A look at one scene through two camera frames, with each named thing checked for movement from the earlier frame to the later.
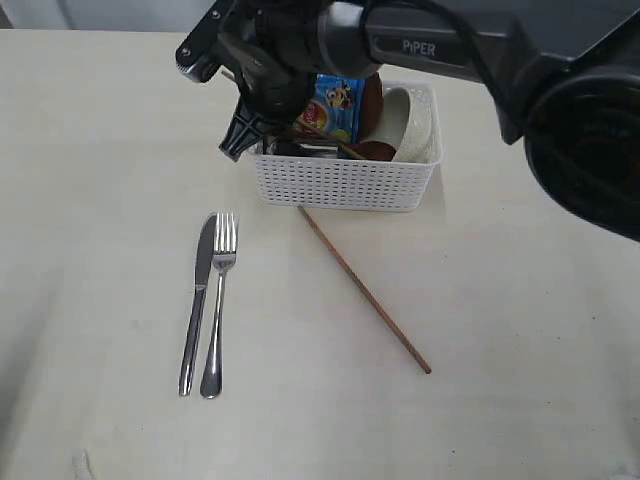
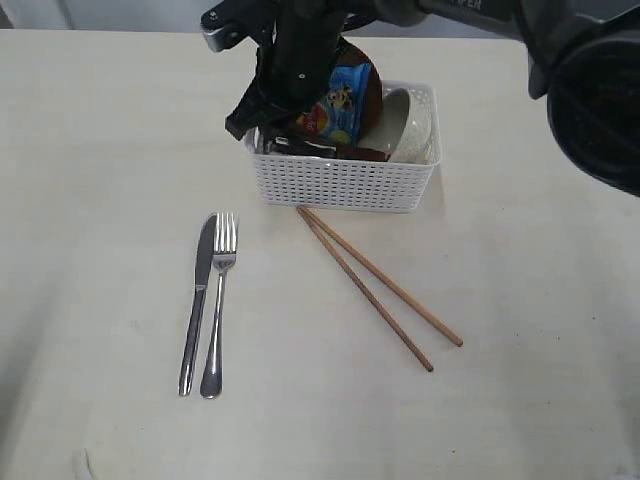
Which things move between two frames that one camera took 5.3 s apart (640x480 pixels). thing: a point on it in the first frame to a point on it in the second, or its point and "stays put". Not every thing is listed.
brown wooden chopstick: (313, 129) to (455, 340)
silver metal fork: (224, 250) stays put
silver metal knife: (205, 253) stays put
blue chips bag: (337, 106) stays put
